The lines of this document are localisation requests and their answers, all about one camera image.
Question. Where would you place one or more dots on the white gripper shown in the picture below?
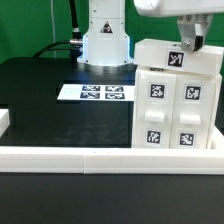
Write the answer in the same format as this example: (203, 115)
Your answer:
(193, 28)

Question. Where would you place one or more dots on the white cabinet top block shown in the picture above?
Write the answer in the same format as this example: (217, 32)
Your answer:
(169, 55)

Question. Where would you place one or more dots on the white door panel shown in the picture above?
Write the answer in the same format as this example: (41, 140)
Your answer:
(153, 107)
(194, 100)

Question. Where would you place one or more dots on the white cabinet body box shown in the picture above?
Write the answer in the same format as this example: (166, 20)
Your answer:
(173, 109)

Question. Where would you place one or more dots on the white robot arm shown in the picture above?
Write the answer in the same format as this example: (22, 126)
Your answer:
(106, 44)

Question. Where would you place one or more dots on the white marker sheet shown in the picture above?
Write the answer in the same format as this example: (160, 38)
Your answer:
(85, 92)

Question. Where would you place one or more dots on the white U-shaped fence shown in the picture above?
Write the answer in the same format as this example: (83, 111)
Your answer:
(114, 160)

